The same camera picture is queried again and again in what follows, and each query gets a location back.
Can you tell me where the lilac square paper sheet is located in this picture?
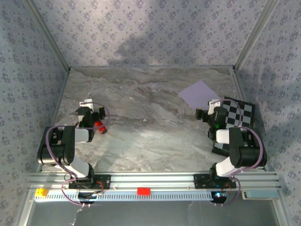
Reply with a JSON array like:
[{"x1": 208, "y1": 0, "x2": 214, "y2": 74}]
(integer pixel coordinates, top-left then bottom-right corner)
[{"x1": 178, "y1": 80, "x2": 223, "y2": 111}]

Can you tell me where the black grey checkerboard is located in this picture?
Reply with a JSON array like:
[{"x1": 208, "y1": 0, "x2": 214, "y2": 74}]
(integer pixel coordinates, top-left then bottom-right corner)
[{"x1": 211, "y1": 96, "x2": 256, "y2": 158}]

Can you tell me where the black electronics board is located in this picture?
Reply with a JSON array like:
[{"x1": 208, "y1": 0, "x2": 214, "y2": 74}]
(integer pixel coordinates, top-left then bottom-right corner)
[
  {"x1": 77, "y1": 191, "x2": 105, "y2": 205},
  {"x1": 210, "y1": 191, "x2": 230, "y2": 206}
]

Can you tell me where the grey blue flat box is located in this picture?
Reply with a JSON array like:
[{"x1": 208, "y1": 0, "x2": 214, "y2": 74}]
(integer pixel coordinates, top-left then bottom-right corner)
[{"x1": 241, "y1": 190, "x2": 280, "y2": 201}]

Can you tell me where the grey metal panel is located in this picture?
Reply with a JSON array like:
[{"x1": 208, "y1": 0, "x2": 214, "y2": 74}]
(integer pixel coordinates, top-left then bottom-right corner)
[{"x1": 29, "y1": 200, "x2": 282, "y2": 226}]

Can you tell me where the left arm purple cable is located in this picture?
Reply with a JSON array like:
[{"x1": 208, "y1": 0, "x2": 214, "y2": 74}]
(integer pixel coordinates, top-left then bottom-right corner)
[{"x1": 45, "y1": 101, "x2": 111, "y2": 208}]

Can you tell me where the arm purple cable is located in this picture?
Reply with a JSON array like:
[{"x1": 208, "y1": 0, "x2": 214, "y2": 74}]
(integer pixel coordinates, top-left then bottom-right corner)
[
  {"x1": 210, "y1": 100, "x2": 265, "y2": 208},
  {"x1": 45, "y1": 101, "x2": 111, "y2": 208}
]

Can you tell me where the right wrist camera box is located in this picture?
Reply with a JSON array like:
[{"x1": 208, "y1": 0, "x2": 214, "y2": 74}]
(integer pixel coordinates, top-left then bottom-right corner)
[{"x1": 207, "y1": 99, "x2": 223, "y2": 116}]

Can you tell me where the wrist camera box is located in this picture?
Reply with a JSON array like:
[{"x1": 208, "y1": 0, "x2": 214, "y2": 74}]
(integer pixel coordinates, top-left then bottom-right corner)
[
  {"x1": 79, "y1": 98, "x2": 95, "y2": 111},
  {"x1": 207, "y1": 99, "x2": 223, "y2": 116}
]

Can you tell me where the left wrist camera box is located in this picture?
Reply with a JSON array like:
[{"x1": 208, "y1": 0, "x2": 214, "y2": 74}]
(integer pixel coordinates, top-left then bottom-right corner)
[{"x1": 79, "y1": 98, "x2": 95, "y2": 111}]

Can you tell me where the aluminium side rail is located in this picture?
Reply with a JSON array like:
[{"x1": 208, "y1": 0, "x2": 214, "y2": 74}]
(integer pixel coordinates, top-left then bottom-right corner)
[
  {"x1": 231, "y1": 67, "x2": 270, "y2": 172},
  {"x1": 36, "y1": 69, "x2": 71, "y2": 174}
]

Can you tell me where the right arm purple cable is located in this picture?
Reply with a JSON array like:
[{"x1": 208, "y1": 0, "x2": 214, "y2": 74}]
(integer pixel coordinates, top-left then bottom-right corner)
[{"x1": 210, "y1": 100, "x2": 265, "y2": 208}]

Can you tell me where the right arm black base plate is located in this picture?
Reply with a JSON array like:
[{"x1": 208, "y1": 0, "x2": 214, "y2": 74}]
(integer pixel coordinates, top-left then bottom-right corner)
[{"x1": 193, "y1": 173, "x2": 237, "y2": 190}]

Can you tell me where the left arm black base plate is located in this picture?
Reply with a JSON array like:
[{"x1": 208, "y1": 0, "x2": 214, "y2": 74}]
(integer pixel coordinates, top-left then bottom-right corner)
[{"x1": 68, "y1": 173, "x2": 112, "y2": 190}]

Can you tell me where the aluminium mounting rail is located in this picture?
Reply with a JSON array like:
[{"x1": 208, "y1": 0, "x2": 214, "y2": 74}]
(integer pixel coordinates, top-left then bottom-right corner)
[{"x1": 25, "y1": 171, "x2": 283, "y2": 192}]

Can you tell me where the white slotted cable duct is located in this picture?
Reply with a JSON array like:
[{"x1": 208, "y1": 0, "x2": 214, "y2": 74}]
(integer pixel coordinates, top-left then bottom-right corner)
[{"x1": 34, "y1": 189, "x2": 214, "y2": 202}]

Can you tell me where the aluminium frame post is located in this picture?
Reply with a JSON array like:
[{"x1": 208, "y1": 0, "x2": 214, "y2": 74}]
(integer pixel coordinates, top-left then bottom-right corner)
[
  {"x1": 232, "y1": 0, "x2": 283, "y2": 71},
  {"x1": 24, "y1": 0, "x2": 71, "y2": 73}
]

